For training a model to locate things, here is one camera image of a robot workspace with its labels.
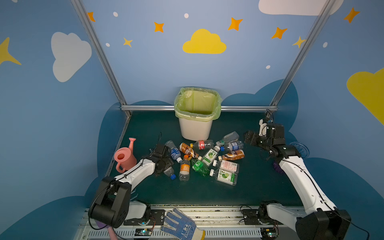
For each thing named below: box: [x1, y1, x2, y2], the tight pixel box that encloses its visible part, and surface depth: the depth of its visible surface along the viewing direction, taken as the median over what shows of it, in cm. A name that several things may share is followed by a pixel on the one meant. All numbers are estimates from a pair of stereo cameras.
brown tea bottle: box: [222, 149, 245, 161], surface depth 95 cm
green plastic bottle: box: [190, 156, 210, 177], surface depth 92 cm
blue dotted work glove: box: [160, 207, 206, 240], surface depth 73 cm
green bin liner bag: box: [174, 87, 223, 122], surface depth 97 cm
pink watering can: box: [114, 137, 137, 174], surface depth 86 cm
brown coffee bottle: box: [179, 142, 200, 159], surface depth 97 cm
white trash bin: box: [179, 117, 213, 141], surface depth 100 cm
